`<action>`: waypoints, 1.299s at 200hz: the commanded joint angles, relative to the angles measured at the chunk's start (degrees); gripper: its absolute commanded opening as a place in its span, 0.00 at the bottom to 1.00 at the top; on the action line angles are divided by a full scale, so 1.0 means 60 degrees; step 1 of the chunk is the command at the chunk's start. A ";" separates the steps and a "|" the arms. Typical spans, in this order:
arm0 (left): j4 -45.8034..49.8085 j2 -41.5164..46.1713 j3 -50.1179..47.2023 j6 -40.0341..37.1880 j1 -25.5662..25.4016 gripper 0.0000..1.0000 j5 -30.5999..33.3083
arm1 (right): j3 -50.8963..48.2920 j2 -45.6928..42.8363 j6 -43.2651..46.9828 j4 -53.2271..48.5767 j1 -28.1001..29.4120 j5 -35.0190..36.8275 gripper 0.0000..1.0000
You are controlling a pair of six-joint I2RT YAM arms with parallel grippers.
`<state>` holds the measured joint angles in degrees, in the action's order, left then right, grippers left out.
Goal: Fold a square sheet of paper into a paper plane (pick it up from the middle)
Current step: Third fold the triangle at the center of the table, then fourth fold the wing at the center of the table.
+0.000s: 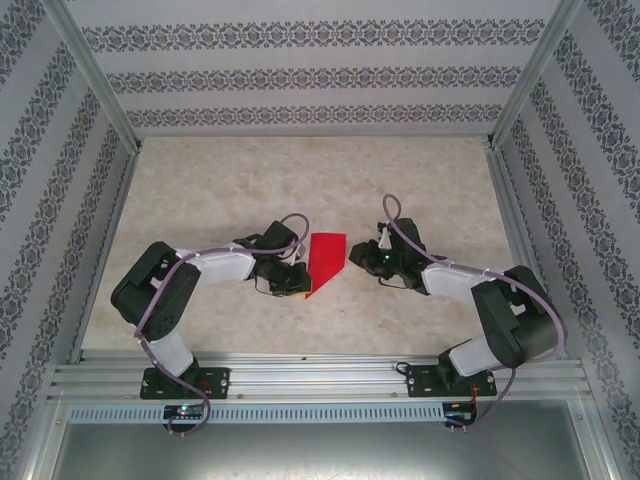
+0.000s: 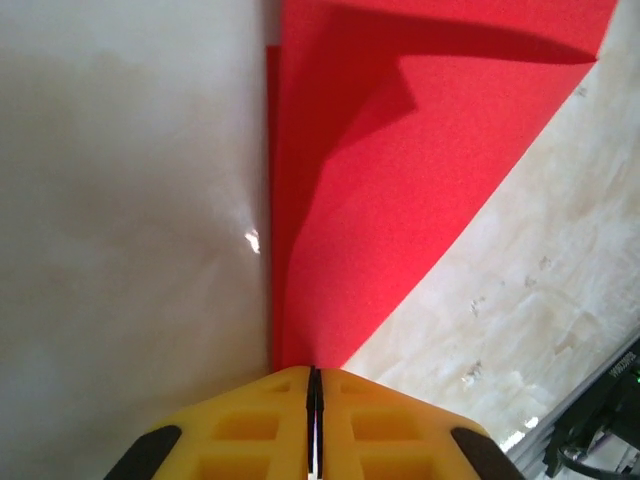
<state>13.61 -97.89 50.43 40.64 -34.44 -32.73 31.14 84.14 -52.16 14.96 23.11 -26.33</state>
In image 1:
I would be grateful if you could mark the red paper sheet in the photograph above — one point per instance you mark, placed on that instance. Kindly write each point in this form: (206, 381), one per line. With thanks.
(327, 255)

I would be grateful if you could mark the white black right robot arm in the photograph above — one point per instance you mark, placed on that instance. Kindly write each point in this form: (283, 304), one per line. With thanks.
(450, 282)

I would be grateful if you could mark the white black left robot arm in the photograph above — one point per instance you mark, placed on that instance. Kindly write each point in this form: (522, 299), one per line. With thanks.
(222, 265)

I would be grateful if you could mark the grey sheet metal panel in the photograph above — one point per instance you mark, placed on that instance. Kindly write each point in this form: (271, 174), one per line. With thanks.
(320, 455)

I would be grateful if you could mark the small dark circuit board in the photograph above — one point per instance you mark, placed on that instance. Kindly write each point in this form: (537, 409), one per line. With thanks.
(457, 407)

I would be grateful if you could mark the circuit board with green light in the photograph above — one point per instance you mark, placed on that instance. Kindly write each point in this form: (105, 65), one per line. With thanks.
(182, 411)

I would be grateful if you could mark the aluminium mounting rail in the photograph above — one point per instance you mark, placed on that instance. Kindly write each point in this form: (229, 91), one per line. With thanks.
(320, 375)

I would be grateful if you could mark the aluminium side rail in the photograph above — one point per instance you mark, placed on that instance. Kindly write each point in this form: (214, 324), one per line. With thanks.
(509, 200)
(118, 200)

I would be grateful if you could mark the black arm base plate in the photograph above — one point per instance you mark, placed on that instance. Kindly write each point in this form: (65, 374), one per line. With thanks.
(215, 382)
(422, 382)

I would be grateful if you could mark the aluminium frame post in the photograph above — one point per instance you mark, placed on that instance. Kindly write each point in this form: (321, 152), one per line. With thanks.
(98, 75)
(530, 75)

